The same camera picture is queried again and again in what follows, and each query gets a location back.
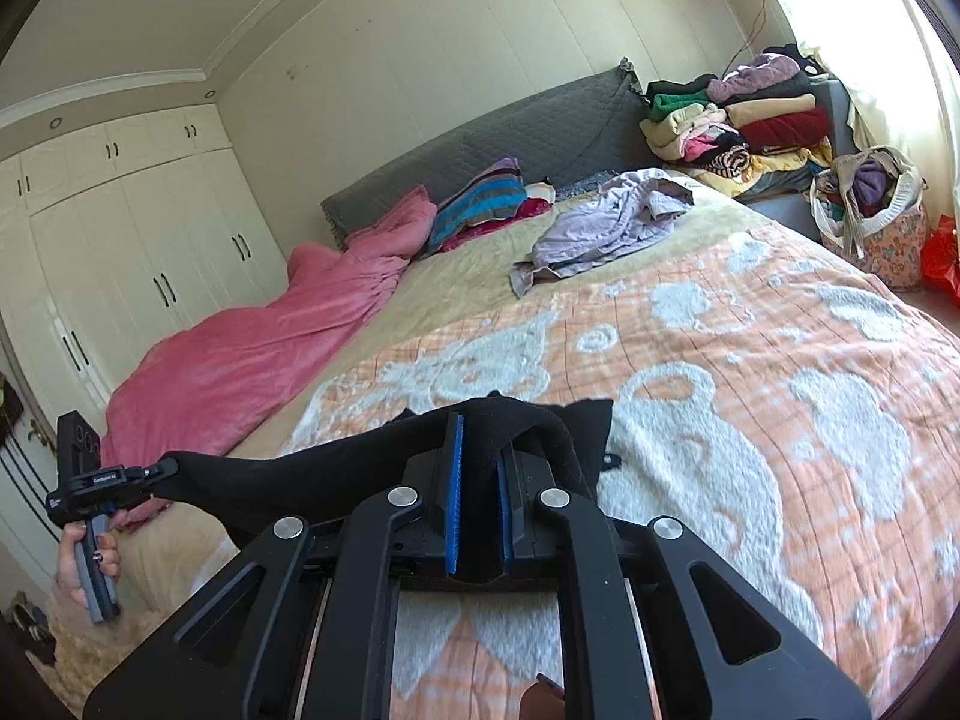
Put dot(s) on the person's left hand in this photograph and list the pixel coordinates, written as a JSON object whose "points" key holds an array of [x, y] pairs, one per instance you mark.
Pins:
{"points": [[67, 570]]}

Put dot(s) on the pink quilt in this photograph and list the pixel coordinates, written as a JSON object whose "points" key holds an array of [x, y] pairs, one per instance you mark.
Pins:
{"points": [[262, 360]]}

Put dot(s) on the person's right hand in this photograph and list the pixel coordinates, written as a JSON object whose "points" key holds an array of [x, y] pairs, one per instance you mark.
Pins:
{"points": [[541, 699]]}

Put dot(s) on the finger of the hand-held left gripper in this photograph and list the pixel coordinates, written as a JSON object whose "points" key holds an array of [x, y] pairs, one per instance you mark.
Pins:
{"points": [[139, 491], [154, 471]]}

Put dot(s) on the red bag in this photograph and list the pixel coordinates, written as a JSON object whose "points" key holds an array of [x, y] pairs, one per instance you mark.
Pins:
{"points": [[941, 255]]}

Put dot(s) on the striped pillow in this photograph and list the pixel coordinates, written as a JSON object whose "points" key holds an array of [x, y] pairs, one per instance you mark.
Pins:
{"points": [[480, 199]]}

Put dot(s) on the dark shoes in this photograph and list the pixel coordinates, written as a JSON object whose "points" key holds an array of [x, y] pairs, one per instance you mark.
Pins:
{"points": [[26, 619]]}

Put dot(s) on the grey bench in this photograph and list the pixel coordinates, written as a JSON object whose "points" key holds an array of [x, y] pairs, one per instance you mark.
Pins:
{"points": [[787, 206]]}

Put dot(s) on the patterned bag of clothes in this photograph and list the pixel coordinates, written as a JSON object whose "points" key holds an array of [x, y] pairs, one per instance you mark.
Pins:
{"points": [[870, 225]]}

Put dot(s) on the grey checked cloth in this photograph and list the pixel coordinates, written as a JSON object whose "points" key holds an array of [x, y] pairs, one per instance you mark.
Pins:
{"points": [[589, 181]]}

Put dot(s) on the lavender garment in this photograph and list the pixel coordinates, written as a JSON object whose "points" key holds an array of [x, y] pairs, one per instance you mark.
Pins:
{"points": [[607, 221]]}

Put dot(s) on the white wardrobe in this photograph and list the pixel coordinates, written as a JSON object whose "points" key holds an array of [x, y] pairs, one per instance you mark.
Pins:
{"points": [[150, 225]]}

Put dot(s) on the magenta folded cloth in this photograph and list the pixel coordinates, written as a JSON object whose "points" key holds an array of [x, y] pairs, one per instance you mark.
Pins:
{"points": [[529, 210]]}

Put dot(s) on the beige bed sheet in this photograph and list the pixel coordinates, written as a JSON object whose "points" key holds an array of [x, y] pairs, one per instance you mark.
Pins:
{"points": [[465, 270]]}

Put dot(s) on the white curtain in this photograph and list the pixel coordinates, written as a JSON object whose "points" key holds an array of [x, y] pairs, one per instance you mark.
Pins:
{"points": [[885, 52]]}

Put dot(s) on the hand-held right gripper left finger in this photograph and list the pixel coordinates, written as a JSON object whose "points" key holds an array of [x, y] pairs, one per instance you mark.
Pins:
{"points": [[454, 495]]}

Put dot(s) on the orange and white blanket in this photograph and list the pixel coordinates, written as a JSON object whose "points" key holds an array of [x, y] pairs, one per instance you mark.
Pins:
{"points": [[750, 390]]}

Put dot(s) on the grey quilted headboard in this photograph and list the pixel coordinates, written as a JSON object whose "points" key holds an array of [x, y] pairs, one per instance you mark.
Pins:
{"points": [[487, 135]]}

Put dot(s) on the black sweater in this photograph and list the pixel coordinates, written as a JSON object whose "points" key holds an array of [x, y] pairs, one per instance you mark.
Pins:
{"points": [[315, 487]]}

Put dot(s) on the pile of folded clothes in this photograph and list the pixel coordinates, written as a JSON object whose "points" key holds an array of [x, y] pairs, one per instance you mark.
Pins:
{"points": [[750, 120]]}

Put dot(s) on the white door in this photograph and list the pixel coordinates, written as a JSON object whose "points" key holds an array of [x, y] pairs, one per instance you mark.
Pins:
{"points": [[30, 510]]}

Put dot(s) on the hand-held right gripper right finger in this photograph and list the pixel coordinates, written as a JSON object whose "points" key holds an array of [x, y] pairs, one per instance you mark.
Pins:
{"points": [[504, 517]]}

